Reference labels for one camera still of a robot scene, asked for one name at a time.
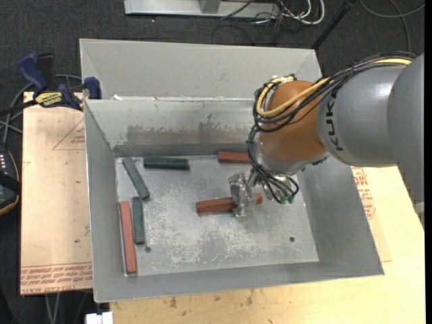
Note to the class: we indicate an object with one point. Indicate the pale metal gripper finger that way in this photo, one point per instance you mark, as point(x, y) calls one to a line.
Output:
point(235, 197)
point(247, 202)

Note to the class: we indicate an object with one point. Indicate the red-brown block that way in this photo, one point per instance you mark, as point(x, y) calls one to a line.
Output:
point(233, 157)
point(128, 238)
point(212, 206)

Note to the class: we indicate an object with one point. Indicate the grey metal bin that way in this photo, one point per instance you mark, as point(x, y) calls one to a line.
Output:
point(202, 241)

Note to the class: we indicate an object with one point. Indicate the dark green flat block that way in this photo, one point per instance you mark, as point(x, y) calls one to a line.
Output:
point(166, 163)
point(135, 178)
point(138, 221)

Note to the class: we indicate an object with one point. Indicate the brown cardboard board, red print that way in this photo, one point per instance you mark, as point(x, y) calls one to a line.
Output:
point(54, 194)

